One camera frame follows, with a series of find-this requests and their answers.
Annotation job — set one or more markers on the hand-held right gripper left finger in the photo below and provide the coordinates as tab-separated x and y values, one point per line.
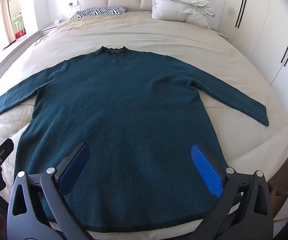
75	166

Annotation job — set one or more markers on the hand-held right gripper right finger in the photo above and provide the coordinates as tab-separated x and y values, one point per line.
206	170

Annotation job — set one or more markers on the dark teal blanket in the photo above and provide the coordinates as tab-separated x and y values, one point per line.
134	105

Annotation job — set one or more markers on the red box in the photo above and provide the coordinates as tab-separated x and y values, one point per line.
20	34

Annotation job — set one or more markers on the green stool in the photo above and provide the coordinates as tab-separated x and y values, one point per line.
17	26

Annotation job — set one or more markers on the white nightstand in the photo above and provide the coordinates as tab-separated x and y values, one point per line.
50	28

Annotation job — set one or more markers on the beige curtain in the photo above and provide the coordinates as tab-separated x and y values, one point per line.
5	17

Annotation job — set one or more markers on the white wardrobe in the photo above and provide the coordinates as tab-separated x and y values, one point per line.
264	42

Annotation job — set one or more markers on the bed with beige cover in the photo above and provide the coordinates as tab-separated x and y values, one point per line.
159	35

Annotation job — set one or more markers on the white shelving unit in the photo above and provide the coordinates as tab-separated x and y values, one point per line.
23	5

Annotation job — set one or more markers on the zebra print pillow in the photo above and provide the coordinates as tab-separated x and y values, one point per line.
101	11

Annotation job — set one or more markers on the white folded duvet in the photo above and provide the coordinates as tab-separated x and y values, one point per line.
179	7

